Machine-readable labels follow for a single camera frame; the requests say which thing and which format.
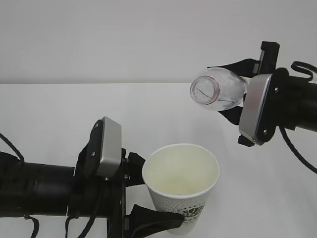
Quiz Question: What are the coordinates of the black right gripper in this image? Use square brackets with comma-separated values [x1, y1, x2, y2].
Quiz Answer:
[207, 41, 280, 146]

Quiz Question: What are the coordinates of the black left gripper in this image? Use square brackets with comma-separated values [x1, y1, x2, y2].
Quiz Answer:
[107, 149, 184, 238]

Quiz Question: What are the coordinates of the clear water bottle red label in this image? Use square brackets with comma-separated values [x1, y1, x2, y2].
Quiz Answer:
[190, 67, 249, 111]

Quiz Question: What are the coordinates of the white paper cup green logo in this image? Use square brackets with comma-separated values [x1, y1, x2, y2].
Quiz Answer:
[142, 143, 220, 234]

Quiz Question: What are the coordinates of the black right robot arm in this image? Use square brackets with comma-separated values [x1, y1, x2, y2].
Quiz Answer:
[191, 41, 317, 147]

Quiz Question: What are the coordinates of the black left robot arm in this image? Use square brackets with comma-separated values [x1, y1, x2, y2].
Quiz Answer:
[0, 117, 184, 238]

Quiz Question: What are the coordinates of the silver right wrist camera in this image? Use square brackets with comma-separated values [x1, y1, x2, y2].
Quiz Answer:
[239, 74, 272, 145]

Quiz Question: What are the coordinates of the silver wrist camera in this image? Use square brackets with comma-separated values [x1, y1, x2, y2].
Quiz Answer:
[239, 74, 272, 145]
[96, 117, 122, 179]

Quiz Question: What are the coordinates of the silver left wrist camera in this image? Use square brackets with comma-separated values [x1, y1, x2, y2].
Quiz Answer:
[96, 117, 122, 179]

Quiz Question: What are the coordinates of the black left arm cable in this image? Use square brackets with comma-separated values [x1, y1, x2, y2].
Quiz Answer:
[0, 132, 105, 238]

